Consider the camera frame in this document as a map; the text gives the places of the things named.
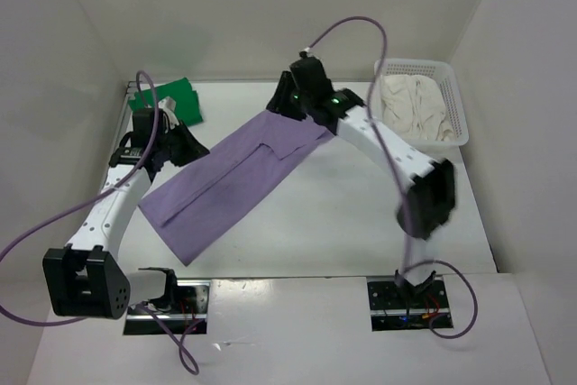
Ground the green t shirt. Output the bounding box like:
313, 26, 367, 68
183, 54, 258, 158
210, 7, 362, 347
128, 78, 204, 126

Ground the purple t shirt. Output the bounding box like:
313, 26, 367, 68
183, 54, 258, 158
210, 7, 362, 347
139, 111, 333, 265

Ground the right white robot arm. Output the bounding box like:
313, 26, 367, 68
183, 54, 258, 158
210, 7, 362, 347
267, 52, 456, 307

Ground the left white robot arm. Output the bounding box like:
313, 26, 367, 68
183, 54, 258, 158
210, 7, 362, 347
42, 105, 209, 319

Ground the white cloth in basket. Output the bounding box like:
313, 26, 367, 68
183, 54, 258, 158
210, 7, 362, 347
380, 75, 455, 142

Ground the white plastic basket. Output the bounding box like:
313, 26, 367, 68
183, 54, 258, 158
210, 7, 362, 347
381, 58, 469, 153

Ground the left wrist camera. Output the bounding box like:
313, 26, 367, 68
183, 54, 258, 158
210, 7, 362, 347
159, 96, 179, 129

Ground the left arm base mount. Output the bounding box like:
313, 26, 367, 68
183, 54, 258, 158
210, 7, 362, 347
123, 279, 211, 336

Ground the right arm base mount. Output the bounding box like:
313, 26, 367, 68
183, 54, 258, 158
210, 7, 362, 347
367, 277, 453, 332

